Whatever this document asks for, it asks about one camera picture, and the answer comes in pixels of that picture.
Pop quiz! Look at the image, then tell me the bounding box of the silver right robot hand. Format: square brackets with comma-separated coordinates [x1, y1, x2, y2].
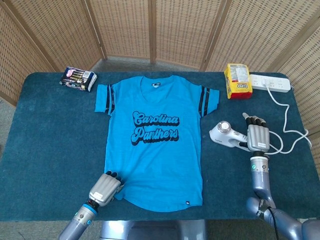
[237, 112, 271, 153]

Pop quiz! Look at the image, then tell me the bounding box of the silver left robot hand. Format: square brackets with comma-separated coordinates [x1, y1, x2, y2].
[88, 170, 125, 207]

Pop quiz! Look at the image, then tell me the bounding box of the white handheld garment steamer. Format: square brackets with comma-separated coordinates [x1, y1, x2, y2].
[208, 121, 251, 152]

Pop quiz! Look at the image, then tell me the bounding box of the blue Carolina Panthers t-shirt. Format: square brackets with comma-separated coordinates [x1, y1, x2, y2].
[94, 74, 221, 213]

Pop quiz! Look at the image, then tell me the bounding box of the yellow red snack bag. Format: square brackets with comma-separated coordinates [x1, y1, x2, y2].
[223, 63, 253, 100]

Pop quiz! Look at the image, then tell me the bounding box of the white power strip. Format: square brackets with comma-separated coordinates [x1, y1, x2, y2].
[249, 74, 292, 93]

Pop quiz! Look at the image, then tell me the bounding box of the grey robot torso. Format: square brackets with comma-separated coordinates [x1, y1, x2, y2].
[99, 219, 208, 240]

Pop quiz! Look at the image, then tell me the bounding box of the dark teal table cloth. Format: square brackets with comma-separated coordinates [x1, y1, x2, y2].
[0, 71, 320, 222]

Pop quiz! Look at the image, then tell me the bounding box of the black wrapped snack pack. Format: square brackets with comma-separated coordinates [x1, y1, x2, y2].
[59, 66, 98, 94]

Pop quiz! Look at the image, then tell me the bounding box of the wicker folding screen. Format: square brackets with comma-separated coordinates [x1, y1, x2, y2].
[0, 0, 320, 181]

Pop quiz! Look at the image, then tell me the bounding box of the white power cord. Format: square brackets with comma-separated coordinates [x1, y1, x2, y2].
[264, 84, 313, 155]

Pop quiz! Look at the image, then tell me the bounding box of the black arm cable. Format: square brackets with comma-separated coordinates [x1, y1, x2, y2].
[257, 199, 280, 240]

